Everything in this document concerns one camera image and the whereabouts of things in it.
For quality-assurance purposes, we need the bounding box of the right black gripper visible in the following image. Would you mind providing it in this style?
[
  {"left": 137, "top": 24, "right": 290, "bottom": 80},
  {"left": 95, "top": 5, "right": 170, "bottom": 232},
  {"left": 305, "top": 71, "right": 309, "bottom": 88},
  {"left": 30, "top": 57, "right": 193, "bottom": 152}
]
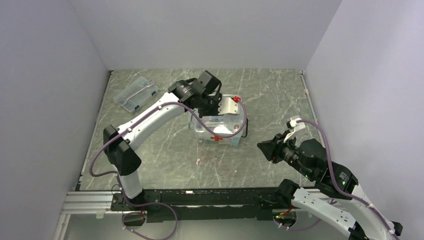
[{"left": 256, "top": 128, "right": 314, "bottom": 179}]

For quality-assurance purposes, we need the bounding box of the clear medicine kit box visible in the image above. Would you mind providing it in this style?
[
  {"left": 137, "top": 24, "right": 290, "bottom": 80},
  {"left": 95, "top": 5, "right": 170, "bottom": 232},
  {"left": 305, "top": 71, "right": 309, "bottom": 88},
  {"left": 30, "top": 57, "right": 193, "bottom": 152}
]
[{"left": 188, "top": 113, "right": 249, "bottom": 146}]

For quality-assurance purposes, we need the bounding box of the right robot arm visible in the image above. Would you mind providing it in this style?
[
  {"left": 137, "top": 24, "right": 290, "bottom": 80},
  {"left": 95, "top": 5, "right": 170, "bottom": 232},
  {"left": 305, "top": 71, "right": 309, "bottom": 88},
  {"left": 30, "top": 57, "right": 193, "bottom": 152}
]
[{"left": 257, "top": 131, "right": 403, "bottom": 240}]

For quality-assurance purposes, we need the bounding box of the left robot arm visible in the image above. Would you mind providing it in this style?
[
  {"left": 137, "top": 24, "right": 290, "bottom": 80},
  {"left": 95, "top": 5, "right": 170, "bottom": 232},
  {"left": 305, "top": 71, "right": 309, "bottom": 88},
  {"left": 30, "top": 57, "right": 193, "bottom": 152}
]
[{"left": 103, "top": 70, "right": 222, "bottom": 210}]

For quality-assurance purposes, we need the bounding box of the clear box with blue latches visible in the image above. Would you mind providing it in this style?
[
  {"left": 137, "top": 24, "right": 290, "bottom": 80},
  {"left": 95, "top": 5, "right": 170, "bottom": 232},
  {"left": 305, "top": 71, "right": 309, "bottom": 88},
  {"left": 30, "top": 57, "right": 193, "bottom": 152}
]
[{"left": 113, "top": 76, "right": 159, "bottom": 113}]

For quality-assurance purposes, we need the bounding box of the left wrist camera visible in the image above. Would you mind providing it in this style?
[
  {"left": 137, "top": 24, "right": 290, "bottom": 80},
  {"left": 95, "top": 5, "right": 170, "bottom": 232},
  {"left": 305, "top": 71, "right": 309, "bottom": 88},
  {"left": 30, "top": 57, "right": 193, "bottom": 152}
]
[{"left": 217, "top": 94, "right": 242, "bottom": 116}]

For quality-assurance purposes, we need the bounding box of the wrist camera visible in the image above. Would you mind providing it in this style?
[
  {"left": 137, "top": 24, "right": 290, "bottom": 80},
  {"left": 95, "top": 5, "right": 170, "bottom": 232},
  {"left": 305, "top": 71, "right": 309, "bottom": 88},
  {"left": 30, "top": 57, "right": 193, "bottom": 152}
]
[
  {"left": 217, "top": 94, "right": 242, "bottom": 116},
  {"left": 283, "top": 115, "right": 306, "bottom": 143}
]

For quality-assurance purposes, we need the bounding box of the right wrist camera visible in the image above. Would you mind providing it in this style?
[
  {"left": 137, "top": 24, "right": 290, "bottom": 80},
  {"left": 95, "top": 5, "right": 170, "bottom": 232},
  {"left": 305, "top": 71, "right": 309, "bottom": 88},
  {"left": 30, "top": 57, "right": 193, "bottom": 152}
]
[{"left": 283, "top": 115, "right": 306, "bottom": 143}]

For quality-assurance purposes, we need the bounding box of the black front rail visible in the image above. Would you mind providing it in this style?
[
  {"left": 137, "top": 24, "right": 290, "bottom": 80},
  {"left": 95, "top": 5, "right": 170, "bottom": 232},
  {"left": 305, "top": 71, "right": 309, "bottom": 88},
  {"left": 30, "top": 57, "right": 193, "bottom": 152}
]
[{"left": 110, "top": 187, "right": 291, "bottom": 223}]

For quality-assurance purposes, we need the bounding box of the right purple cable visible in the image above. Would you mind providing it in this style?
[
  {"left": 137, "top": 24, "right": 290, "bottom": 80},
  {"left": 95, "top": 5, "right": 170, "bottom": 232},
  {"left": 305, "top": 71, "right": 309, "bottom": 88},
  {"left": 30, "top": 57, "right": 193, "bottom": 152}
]
[{"left": 272, "top": 119, "right": 402, "bottom": 240}]

